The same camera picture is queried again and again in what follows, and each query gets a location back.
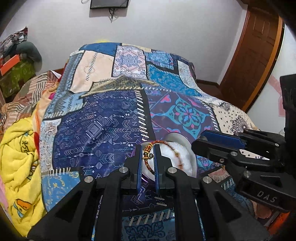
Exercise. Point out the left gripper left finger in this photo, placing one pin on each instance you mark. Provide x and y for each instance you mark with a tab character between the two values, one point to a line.
132	171

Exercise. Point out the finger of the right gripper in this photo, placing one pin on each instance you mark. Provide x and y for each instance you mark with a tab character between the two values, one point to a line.
213	151
223	139

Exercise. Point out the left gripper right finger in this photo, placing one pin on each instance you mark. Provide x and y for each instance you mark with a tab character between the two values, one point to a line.
163	172

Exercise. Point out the red beaded bangle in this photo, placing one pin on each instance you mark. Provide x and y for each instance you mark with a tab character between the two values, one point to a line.
148	155

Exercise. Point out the brown wooden door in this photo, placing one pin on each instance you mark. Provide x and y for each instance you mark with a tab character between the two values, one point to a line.
255	55

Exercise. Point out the yellow cartoon blanket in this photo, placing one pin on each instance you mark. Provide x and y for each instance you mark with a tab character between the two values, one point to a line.
21	174

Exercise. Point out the striped beige blanket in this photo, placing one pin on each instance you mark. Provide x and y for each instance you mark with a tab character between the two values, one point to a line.
25	101

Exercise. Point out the green patterned cloth pile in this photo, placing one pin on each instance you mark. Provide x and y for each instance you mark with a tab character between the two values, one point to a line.
15	78

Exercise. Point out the orange box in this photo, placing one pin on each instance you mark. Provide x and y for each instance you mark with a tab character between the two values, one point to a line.
9	64

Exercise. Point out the grey clothes pile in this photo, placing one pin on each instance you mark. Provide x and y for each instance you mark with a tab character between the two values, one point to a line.
17	44

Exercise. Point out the wall mounted television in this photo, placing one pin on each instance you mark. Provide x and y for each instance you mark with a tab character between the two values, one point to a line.
108	4

